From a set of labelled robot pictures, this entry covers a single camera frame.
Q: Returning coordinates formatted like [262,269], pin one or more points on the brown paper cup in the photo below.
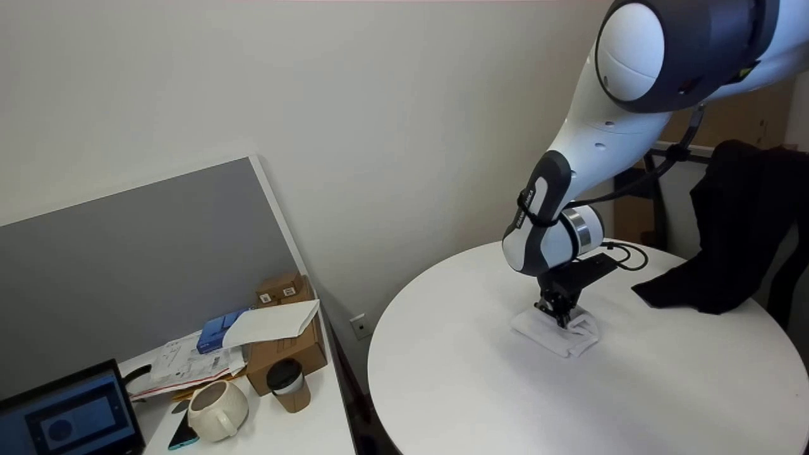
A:
[286,384]

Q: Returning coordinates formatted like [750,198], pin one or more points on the white towel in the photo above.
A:
[572,339]

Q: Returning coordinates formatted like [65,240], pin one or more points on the small cardboard box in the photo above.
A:
[285,289]

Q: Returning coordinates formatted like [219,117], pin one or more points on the black jacket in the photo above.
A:
[744,207]

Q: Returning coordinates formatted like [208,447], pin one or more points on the white tape roll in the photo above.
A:
[219,414]

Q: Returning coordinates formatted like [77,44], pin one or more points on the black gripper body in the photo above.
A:
[565,284]

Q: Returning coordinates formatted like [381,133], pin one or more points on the laptop with blue screen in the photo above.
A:
[84,414]

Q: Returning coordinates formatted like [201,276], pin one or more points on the brown cardboard box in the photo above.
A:
[307,350]

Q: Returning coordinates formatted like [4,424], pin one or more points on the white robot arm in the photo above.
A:
[649,63]

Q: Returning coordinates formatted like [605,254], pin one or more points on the white papers stack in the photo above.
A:
[177,365]

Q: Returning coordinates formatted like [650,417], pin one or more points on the white office desk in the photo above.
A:
[323,428]

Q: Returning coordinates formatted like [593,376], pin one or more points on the grey desk partition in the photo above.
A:
[129,271]

